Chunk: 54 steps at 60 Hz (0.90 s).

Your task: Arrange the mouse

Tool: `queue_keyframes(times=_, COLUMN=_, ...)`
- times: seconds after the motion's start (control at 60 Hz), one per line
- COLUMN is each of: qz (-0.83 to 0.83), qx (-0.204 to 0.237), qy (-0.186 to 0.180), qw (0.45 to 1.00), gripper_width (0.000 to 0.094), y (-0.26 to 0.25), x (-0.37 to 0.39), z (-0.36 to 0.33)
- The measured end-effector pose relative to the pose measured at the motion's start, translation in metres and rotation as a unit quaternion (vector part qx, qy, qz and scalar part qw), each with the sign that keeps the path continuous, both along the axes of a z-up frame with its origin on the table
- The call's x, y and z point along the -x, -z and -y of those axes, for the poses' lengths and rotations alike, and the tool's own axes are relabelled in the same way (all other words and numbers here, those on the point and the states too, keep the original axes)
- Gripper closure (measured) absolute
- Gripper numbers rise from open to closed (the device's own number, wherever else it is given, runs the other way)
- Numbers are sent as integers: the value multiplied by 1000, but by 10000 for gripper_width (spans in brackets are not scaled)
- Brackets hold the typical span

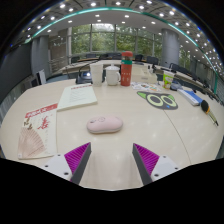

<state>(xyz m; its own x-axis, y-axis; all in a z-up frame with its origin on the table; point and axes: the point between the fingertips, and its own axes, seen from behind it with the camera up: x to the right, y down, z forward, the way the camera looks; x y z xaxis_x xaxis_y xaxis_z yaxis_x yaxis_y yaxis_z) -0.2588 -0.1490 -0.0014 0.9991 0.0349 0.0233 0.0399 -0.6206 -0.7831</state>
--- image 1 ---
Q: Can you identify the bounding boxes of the red white fan-print magazine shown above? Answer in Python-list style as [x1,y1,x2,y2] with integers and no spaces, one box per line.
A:
[17,102,59,160]

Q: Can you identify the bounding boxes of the white lidded mug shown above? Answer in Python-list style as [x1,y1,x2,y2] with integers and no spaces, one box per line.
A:
[104,64,122,87]

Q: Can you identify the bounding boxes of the pink computer mouse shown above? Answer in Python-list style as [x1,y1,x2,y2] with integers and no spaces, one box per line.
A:
[86,115,124,135]

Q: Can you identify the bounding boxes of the colourful sticker sheet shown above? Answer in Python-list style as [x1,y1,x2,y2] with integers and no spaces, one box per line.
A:
[130,81,162,93]

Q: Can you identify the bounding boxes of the long curved conference table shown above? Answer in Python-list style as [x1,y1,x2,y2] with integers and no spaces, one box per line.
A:
[53,58,224,101]

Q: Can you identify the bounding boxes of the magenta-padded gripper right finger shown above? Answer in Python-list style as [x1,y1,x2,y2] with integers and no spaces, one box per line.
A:
[131,142,183,187]

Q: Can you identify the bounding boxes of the white booklet with red header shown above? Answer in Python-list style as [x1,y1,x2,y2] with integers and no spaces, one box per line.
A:
[56,82,99,112]

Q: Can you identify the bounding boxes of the black yellow handheld microphone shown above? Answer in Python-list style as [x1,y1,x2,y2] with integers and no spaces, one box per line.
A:
[200,99,220,127]

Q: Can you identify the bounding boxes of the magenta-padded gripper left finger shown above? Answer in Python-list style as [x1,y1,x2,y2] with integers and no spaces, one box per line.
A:
[42,142,92,186]

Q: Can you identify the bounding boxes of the blue and white book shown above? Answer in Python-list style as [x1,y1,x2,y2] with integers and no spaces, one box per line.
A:
[177,88,204,107]

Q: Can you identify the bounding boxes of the red drink bottle green band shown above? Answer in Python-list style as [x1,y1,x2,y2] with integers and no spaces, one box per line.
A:
[120,50,134,87]

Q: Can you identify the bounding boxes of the ceiling lights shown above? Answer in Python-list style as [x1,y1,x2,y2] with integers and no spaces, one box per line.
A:
[19,0,224,73]

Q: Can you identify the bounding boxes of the black gooseneck conference microphone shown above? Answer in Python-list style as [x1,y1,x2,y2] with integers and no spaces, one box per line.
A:
[169,82,184,92]
[75,59,101,85]

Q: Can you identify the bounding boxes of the cat face mouse pad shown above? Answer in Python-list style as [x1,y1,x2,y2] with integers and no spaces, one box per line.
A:
[136,90,179,111]

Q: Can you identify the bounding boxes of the white cardboard box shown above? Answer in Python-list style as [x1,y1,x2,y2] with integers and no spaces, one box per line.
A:
[131,66,158,84]

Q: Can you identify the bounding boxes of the stack of white paper cups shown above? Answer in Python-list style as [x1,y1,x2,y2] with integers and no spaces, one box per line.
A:
[89,62,104,88]

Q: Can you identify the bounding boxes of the white floor-standing appliance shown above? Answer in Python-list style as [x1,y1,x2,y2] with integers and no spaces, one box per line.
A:
[37,69,48,86]

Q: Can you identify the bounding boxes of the dark office chairs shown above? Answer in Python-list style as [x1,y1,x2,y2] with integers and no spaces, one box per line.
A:
[69,52,201,79]

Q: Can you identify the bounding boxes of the green white cup with straw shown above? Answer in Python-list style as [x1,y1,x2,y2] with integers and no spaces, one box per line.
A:
[162,70,176,90]

